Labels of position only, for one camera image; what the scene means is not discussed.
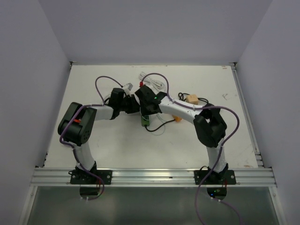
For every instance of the aluminium frame rail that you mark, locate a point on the aluminium frame rail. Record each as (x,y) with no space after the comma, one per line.
(242,177)

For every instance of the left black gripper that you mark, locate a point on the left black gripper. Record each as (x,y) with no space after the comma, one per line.
(134,108)

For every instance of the green power strip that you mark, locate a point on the green power strip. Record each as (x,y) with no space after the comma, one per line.
(145,120)

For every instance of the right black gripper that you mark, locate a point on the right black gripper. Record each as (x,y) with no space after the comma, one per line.
(144,112)

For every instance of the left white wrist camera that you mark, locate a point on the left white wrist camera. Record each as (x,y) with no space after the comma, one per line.
(127,88)

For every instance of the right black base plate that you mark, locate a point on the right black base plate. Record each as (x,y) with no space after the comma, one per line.
(214,178)

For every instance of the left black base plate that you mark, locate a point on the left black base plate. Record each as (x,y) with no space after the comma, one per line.
(80,177)

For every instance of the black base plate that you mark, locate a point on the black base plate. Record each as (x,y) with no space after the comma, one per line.
(214,178)
(80,177)

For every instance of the beige cube plug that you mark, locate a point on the beige cube plug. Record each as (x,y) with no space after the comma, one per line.
(192,99)

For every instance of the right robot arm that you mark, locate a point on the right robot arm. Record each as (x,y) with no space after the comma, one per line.
(209,125)

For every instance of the orange power strip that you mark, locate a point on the orange power strip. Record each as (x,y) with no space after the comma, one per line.
(176,118)

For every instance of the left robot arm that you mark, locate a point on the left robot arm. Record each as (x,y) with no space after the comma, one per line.
(77,123)

